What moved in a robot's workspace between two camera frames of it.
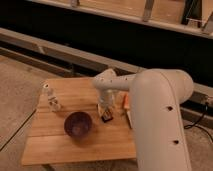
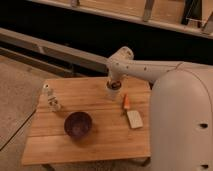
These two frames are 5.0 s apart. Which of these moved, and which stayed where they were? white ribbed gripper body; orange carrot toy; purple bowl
Moved: white ribbed gripper body
Stayed: orange carrot toy; purple bowl
